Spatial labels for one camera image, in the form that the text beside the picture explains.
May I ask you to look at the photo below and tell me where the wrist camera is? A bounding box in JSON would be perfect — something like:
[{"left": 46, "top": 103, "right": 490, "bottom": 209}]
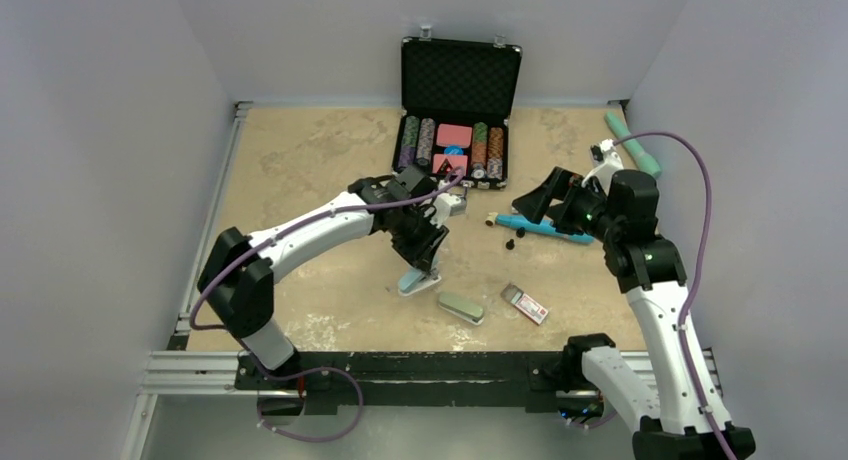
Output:
[
  {"left": 587, "top": 139, "right": 624, "bottom": 181},
  {"left": 432, "top": 193, "right": 467, "bottom": 224}
]

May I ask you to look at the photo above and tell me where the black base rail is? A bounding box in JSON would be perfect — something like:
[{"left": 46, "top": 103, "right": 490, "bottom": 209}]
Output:
[{"left": 234, "top": 351, "right": 604, "bottom": 421}]

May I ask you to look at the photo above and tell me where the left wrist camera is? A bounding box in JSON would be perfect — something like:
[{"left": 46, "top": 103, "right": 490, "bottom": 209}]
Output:
[{"left": 432, "top": 193, "right": 467, "bottom": 224}]

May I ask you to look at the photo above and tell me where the aluminium frame rail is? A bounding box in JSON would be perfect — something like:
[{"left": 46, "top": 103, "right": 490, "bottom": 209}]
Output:
[{"left": 120, "top": 101, "right": 255, "bottom": 459}]

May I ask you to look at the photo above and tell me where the green white stapler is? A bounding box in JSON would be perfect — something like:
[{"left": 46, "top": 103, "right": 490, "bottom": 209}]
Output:
[{"left": 437, "top": 292, "right": 485, "bottom": 325}]

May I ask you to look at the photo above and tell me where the mint green cylinder tool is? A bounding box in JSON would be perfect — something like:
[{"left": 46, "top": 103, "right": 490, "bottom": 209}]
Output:
[{"left": 604, "top": 112, "right": 662, "bottom": 179}]

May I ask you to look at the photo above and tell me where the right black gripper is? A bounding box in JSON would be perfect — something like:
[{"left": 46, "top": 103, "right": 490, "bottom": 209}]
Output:
[{"left": 512, "top": 166, "right": 622, "bottom": 243}]

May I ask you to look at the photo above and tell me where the blue dealer button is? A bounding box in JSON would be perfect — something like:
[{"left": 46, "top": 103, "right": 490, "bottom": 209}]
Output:
[{"left": 444, "top": 145, "right": 464, "bottom": 155}]

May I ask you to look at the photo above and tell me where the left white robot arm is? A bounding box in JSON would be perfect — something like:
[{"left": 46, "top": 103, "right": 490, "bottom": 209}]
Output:
[{"left": 191, "top": 166, "right": 465, "bottom": 389}]

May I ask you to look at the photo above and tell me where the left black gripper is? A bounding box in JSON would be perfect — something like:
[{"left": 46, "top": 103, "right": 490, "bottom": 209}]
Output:
[{"left": 391, "top": 207, "right": 449, "bottom": 274}]

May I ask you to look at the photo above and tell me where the red white staple box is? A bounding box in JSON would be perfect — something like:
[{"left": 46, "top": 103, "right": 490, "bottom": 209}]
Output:
[{"left": 501, "top": 283, "right": 549, "bottom": 326}]

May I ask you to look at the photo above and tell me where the pink card deck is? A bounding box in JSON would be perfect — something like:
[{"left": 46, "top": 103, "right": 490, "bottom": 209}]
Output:
[
  {"left": 431, "top": 154, "right": 468, "bottom": 174},
  {"left": 435, "top": 123, "right": 473, "bottom": 149}
]

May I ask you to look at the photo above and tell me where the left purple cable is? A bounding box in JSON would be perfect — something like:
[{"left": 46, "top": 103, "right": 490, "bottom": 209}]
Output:
[{"left": 188, "top": 167, "right": 466, "bottom": 444}]

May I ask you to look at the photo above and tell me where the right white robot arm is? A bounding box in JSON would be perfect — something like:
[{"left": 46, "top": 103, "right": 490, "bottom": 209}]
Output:
[{"left": 512, "top": 167, "right": 756, "bottom": 459}]

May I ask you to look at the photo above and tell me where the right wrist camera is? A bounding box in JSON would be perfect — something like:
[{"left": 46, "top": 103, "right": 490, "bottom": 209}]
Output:
[{"left": 587, "top": 139, "right": 624, "bottom": 181}]

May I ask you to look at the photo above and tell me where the blue pen tool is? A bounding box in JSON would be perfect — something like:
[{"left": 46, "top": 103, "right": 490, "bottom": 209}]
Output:
[{"left": 484, "top": 212, "right": 594, "bottom": 245}]

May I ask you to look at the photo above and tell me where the black poker chip case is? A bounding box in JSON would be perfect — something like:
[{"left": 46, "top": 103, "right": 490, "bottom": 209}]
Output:
[{"left": 391, "top": 36, "right": 523, "bottom": 190}]

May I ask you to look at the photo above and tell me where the light blue stapler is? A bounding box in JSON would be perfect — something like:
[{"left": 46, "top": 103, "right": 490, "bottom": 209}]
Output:
[{"left": 397, "top": 268, "right": 442, "bottom": 296}]

